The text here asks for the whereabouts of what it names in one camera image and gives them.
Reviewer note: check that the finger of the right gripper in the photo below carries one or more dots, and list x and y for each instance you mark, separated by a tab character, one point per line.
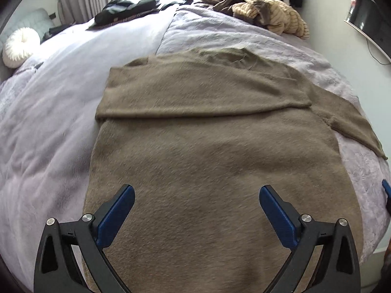
387	188

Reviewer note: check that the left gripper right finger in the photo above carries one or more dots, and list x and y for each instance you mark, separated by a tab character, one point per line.
337	268

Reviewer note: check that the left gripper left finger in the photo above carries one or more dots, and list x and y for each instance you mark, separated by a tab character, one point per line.
56	268

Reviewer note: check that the brown knit sweater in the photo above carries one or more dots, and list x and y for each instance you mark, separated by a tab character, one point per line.
197	134

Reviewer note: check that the tan striped clothes pile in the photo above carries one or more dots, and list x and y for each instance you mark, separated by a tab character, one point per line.
274	15

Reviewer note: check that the black clothes pile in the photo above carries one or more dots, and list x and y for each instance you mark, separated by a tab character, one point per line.
118	11

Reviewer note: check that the lavender plush bed blanket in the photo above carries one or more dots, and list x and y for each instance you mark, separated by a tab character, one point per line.
50	129

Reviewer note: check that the white round pillow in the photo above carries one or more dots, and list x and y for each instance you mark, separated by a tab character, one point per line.
20	46

